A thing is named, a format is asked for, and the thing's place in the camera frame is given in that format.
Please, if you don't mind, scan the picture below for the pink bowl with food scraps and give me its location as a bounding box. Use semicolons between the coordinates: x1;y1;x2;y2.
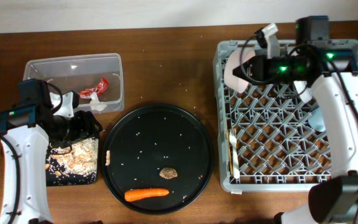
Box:
223;48;255;93

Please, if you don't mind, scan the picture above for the white tissue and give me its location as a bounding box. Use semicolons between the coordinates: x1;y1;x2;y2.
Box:
89;92;107;111

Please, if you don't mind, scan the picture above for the red snack wrapper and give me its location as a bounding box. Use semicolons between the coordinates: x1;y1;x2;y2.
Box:
79;77;110;99

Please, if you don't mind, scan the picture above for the wooden chopstick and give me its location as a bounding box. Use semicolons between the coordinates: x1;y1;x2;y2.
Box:
226;124;233;176

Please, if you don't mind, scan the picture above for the blue cup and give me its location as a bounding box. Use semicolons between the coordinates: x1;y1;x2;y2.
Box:
308;108;326;133

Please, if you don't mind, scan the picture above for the orange carrot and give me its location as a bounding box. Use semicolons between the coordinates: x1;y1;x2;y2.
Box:
124;188;170;202

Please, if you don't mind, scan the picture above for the brown food lump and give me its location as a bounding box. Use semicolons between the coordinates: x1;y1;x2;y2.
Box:
159;167;178;180

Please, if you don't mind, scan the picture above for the grey plate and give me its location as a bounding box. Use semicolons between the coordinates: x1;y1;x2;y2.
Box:
293;81;313;103

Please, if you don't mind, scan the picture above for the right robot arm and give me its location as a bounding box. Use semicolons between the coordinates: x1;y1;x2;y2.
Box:
231;16;358;223

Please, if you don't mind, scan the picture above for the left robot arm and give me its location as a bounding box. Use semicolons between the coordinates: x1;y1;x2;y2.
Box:
0;78;103;223

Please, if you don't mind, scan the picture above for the grey dishwasher rack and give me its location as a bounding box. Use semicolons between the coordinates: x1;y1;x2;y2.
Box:
213;39;358;194

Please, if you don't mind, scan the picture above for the pile of food scraps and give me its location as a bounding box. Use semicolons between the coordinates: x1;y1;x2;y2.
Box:
45;138;99;178

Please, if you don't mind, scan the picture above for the black rectangular tray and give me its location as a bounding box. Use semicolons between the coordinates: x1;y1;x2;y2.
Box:
45;120;103;187

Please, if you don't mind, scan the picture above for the small beige food piece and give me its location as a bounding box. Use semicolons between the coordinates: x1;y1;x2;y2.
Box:
105;150;111;166

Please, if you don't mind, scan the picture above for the clear plastic bin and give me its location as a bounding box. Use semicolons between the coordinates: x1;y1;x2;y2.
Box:
23;53;124;114

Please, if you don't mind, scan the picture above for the round black serving tray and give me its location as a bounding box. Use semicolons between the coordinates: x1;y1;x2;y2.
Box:
99;104;214;215

